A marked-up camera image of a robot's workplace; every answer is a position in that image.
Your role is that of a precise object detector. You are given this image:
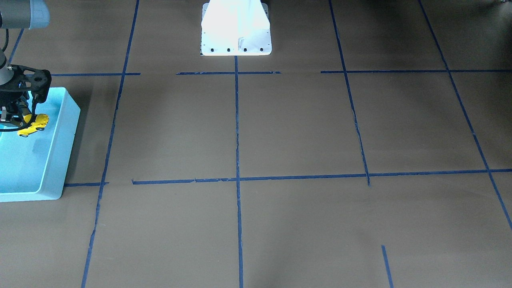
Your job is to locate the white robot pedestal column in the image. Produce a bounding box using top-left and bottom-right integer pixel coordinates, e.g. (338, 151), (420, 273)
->
(200, 0), (272, 56)

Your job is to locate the yellow beetle toy car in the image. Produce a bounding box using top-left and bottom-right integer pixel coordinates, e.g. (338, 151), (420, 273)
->
(18, 114), (49, 137)

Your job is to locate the light blue plastic bin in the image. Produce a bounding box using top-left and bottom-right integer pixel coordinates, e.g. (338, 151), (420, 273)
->
(0, 87), (80, 202)

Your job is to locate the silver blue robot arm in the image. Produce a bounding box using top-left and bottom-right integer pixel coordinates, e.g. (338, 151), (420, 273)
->
(0, 0), (52, 137)

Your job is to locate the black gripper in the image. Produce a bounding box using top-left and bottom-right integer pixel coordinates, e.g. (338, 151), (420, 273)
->
(0, 86), (36, 130)

